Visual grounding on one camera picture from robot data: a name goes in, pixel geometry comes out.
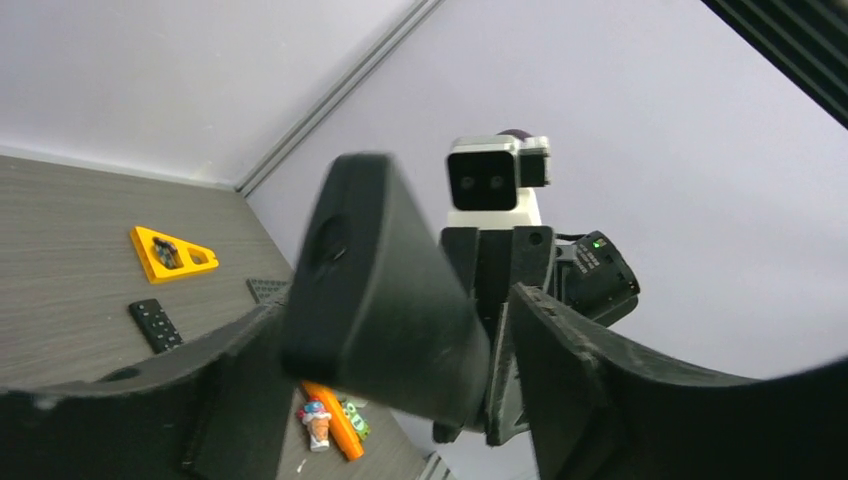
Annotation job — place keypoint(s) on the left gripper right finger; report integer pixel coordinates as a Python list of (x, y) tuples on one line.
[(601, 406)]

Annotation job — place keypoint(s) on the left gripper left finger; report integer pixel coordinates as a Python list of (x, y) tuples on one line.
[(216, 407)]

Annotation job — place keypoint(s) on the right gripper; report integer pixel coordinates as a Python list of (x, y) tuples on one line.
[(488, 262)]

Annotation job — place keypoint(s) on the black remote control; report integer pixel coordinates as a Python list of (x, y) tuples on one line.
[(155, 326), (375, 308)]

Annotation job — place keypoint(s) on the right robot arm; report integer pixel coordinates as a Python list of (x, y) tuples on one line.
[(586, 272)]

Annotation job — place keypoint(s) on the small ice cream toy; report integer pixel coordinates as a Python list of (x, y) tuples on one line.
[(315, 417)]

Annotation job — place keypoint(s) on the green frog toy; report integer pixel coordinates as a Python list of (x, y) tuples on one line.
[(357, 421)]

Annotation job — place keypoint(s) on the orange plastic flashlight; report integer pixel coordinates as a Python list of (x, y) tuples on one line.
[(339, 425)]

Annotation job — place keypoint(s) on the grey lego baseplate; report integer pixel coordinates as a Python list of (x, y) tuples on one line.
[(265, 290)]

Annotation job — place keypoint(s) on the yellow triangular toy block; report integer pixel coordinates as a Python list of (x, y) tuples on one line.
[(165, 258)]

